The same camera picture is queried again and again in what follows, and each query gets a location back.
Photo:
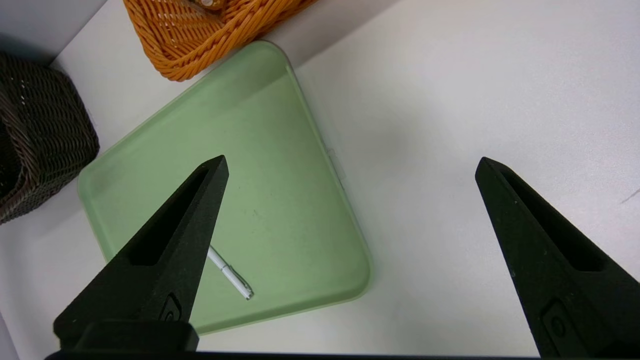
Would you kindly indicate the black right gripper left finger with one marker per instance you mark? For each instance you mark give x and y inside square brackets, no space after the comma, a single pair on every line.
[150,290]

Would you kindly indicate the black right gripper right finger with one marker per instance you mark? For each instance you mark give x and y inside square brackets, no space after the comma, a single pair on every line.
[575,290]

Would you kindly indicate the white slim pen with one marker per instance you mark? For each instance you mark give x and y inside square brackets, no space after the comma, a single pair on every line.
[232,275]

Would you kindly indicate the clear brown snack bar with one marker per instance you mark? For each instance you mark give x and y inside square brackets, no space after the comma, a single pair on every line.
[207,4]

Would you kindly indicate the dark brown wicker basket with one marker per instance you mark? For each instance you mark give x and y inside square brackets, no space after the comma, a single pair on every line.
[45,140]

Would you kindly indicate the orange wicker basket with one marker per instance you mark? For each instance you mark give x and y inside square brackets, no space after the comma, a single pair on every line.
[200,45]

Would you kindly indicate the light green plastic tray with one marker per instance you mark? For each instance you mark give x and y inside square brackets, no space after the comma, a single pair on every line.
[275,200]

